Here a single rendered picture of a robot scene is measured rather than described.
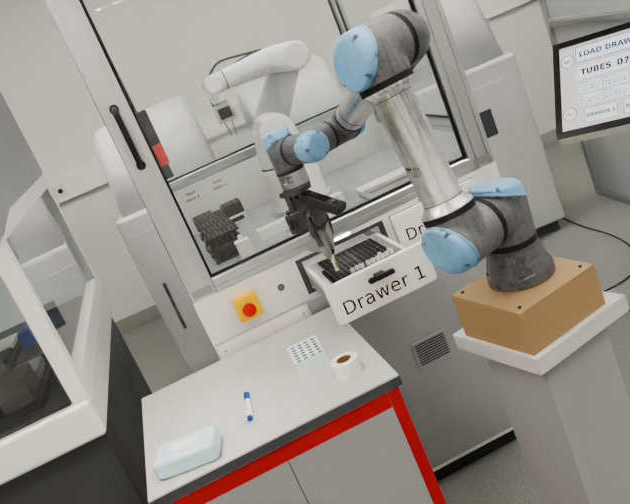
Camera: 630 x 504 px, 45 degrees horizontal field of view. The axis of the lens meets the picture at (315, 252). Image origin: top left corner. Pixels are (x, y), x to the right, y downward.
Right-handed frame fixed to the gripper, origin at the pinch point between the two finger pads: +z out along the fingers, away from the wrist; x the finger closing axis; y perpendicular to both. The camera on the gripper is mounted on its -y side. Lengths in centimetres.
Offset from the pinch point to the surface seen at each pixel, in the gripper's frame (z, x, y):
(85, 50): -72, 6, 43
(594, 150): 70, -267, -16
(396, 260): 6.5, -2.4, -15.8
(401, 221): 7.6, -35.4, -4.4
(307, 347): 18.8, 15.2, 8.7
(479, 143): -4, -58, -27
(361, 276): 6.3, 4.4, -8.3
